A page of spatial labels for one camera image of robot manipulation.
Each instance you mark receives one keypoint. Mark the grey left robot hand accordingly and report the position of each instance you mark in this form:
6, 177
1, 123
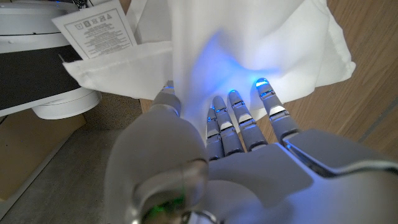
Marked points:
248, 180

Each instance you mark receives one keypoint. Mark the white cloth towel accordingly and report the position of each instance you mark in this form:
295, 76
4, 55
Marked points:
242, 37

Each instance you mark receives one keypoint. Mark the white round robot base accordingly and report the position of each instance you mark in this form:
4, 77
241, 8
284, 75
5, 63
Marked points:
31, 31

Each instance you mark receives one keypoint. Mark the brown flat board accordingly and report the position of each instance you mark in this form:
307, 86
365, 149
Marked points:
28, 149

